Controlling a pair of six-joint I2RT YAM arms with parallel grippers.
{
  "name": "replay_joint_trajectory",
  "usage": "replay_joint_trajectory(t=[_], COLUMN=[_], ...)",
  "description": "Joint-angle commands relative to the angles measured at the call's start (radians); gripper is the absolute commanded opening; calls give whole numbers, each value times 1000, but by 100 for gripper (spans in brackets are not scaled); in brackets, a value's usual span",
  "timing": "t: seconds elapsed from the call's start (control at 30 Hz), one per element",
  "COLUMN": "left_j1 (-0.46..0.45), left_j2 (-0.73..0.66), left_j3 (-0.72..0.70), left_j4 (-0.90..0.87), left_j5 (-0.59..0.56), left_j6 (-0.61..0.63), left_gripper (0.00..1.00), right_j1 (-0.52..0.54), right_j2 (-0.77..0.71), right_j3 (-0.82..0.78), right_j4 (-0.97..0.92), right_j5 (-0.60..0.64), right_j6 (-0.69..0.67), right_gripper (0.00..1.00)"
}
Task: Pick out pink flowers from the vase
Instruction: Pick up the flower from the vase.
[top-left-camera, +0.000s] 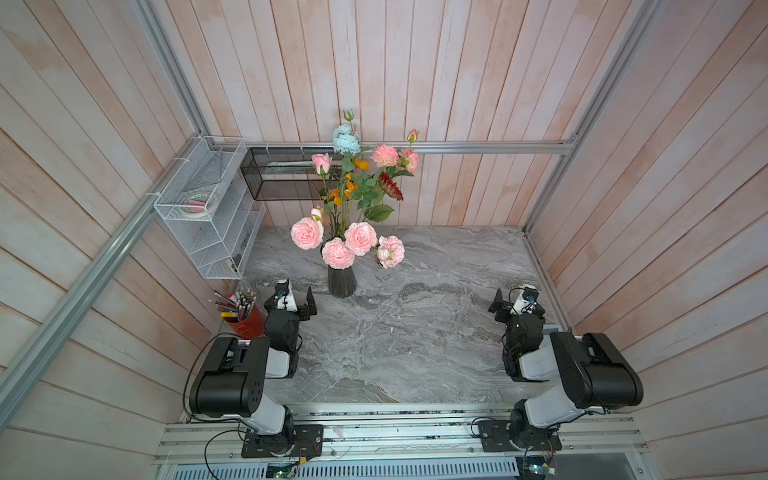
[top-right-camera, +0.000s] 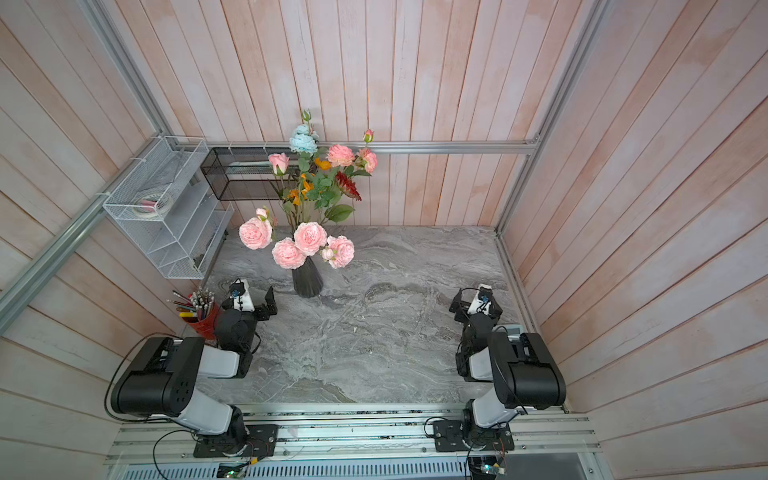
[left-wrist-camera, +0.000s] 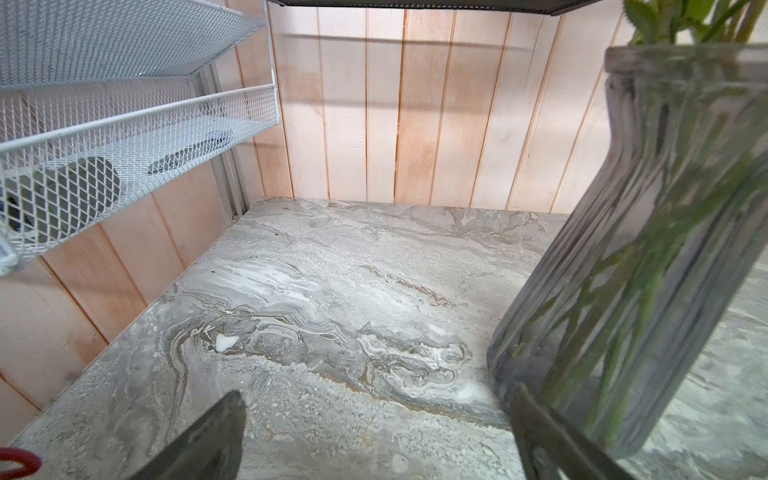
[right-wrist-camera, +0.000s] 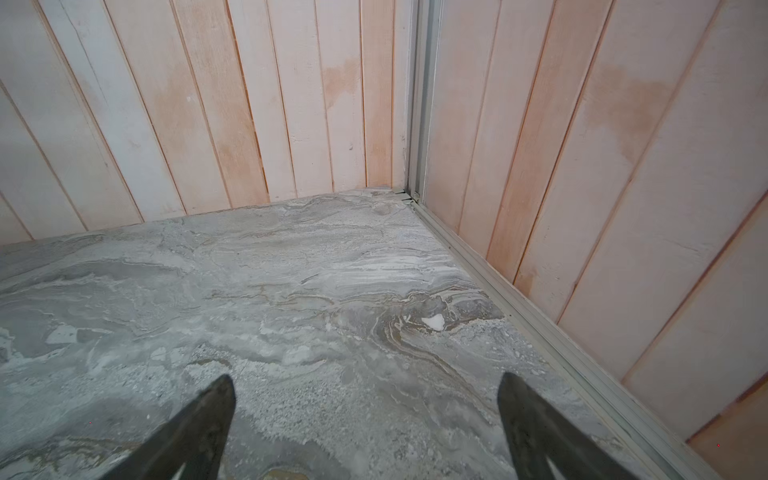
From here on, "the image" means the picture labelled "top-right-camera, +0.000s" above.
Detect pink peony stem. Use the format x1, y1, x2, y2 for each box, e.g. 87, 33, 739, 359
293, 222, 355, 269
238, 208, 307, 270

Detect pink rose bud stem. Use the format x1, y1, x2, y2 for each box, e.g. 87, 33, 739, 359
268, 153, 297, 231

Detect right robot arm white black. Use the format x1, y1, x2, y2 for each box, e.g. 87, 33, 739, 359
449, 285, 566, 440

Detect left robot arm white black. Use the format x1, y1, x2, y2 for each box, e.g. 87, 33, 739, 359
105, 280, 278, 456

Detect dark glass vase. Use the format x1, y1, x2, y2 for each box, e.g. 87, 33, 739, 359
291, 257, 324, 298

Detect mixed bouquet remaining flowers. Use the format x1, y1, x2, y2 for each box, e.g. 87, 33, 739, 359
285, 109, 378, 229

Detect red pen cup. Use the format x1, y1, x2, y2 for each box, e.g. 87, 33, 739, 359
169, 289, 221, 341

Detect tape roll on shelf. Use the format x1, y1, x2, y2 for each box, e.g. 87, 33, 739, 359
131, 192, 173, 219

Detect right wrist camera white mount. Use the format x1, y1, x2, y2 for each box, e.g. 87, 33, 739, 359
468, 284, 494, 316

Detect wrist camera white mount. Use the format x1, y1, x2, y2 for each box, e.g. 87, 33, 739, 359
229, 278, 255, 312
468, 284, 494, 316

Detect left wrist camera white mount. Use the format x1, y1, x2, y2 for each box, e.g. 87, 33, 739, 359
229, 278, 255, 312

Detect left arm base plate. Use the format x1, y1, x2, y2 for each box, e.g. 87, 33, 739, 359
193, 424, 279, 460

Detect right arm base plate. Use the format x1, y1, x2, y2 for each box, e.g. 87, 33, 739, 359
428, 418, 515, 453

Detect black mesh wall shelf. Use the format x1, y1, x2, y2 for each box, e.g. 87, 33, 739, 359
200, 147, 283, 201

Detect white wire mesh shelf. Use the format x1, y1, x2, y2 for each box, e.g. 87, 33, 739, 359
103, 136, 233, 281

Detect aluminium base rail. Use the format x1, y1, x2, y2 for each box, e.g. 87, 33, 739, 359
106, 403, 601, 465

